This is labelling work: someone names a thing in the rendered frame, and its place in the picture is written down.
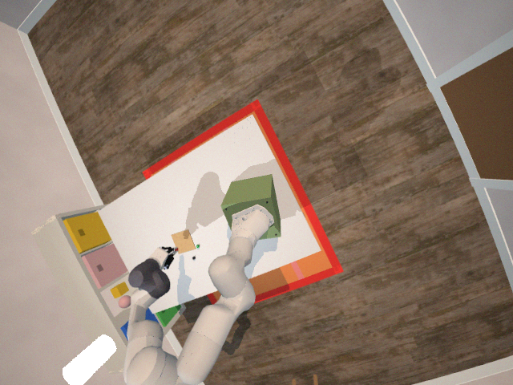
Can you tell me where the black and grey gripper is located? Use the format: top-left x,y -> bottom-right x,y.
160,247 -> 178,270

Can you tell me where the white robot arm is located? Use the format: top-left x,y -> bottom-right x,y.
123,205 -> 274,385

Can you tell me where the tan square mat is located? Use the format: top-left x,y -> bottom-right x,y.
172,229 -> 196,253

